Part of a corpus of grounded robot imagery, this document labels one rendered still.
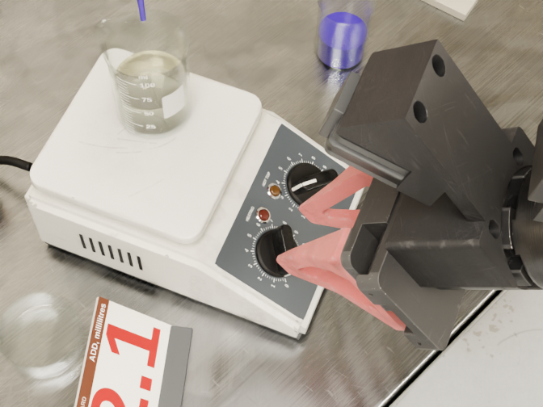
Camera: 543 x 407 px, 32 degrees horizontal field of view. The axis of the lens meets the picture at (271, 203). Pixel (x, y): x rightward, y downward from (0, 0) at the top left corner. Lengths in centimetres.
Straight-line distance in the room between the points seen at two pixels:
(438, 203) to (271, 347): 24
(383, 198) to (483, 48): 36
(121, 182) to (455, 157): 27
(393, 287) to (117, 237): 23
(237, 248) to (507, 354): 20
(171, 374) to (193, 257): 9
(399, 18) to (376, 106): 42
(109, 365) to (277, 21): 33
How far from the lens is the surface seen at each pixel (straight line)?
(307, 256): 49
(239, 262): 61
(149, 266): 63
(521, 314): 69
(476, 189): 41
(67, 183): 61
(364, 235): 46
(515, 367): 67
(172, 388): 64
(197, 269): 60
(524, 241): 42
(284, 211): 63
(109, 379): 62
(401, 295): 45
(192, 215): 59
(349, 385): 64
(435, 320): 47
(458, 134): 40
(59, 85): 77
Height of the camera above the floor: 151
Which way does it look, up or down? 61 degrees down
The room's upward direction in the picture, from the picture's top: 3 degrees clockwise
